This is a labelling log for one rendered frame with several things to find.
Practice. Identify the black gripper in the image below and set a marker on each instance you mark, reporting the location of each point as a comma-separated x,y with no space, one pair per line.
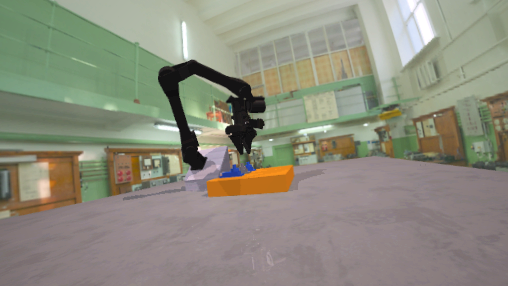
241,136

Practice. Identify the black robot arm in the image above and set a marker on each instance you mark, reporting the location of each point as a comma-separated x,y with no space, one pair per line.
169,76

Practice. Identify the orange flat deck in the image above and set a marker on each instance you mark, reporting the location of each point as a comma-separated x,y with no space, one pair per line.
267,180

